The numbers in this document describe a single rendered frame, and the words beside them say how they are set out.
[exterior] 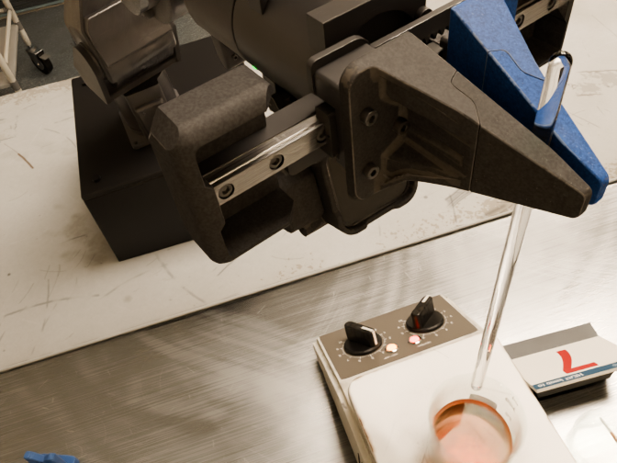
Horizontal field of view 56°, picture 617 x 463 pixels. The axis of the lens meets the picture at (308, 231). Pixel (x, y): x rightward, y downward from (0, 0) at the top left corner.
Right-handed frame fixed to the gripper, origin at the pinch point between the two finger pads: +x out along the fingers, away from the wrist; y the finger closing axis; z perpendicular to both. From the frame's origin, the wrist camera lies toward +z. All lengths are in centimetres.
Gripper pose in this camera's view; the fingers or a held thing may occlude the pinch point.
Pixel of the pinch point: (501, 142)
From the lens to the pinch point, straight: 20.1
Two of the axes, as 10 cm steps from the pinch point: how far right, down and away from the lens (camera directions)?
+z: 1.1, 6.5, 7.6
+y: -8.0, 5.1, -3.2
